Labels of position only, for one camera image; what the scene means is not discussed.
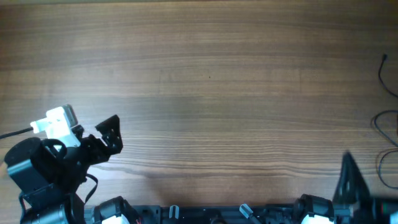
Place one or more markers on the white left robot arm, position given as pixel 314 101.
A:
pixel 71 210

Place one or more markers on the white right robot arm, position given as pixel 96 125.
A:
pixel 375 209

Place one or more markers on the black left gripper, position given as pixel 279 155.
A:
pixel 112 142

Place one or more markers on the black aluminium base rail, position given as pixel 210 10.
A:
pixel 273 213

